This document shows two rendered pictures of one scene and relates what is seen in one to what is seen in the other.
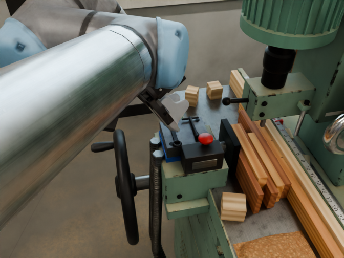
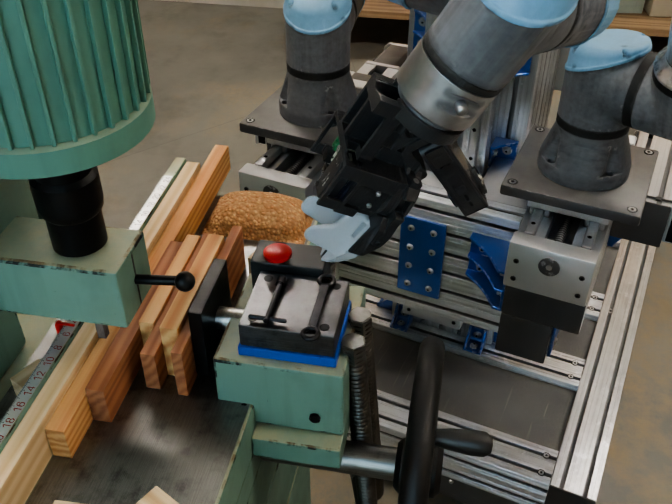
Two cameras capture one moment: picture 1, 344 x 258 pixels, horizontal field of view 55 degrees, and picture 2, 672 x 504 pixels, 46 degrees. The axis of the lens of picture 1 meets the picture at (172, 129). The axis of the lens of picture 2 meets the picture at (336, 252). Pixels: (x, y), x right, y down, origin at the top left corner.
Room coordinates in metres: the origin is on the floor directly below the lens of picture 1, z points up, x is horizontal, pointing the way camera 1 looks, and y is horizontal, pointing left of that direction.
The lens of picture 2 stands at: (1.05, 0.24, 1.53)
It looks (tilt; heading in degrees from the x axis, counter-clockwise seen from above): 38 degrees down; 203
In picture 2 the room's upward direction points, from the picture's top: straight up
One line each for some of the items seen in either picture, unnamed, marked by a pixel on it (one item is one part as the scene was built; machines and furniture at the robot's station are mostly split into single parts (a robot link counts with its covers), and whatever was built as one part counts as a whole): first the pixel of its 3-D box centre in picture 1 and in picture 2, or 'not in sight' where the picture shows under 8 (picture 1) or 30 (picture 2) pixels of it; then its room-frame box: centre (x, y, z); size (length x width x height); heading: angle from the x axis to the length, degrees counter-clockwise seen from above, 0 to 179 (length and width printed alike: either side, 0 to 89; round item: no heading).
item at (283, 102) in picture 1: (277, 99); (71, 275); (0.59, -0.24, 1.03); 0.14 x 0.07 x 0.09; 102
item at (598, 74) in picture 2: not in sight; (607, 77); (-0.16, 0.19, 0.98); 0.13 x 0.12 x 0.14; 73
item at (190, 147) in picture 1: (189, 142); (295, 297); (0.50, -0.04, 0.99); 0.13 x 0.11 x 0.06; 12
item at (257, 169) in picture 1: (245, 159); (197, 302); (0.49, -0.16, 0.94); 0.16 x 0.02 x 0.07; 12
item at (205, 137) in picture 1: (205, 138); (277, 253); (0.47, -0.07, 1.02); 0.03 x 0.03 x 0.01
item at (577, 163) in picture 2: not in sight; (588, 141); (-0.17, 0.19, 0.87); 0.15 x 0.15 x 0.10
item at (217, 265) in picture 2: (215, 148); (238, 319); (0.51, -0.10, 0.95); 0.09 x 0.07 x 0.09; 12
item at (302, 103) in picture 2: not in sight; (318, 84); (-0.19, -0.31, 0.87); 0.15 x 0.15 x 0.10
